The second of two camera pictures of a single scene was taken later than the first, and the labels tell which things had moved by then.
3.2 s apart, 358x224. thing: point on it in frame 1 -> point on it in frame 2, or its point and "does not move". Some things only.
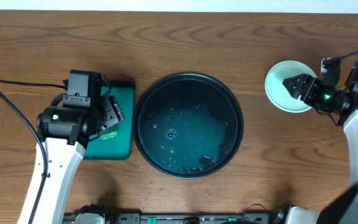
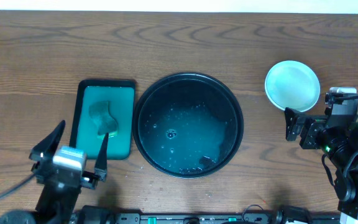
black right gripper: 308,89 -> 307,132
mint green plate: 276,91 does not move
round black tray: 188,125 does not move
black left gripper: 112,111 -> 89,179
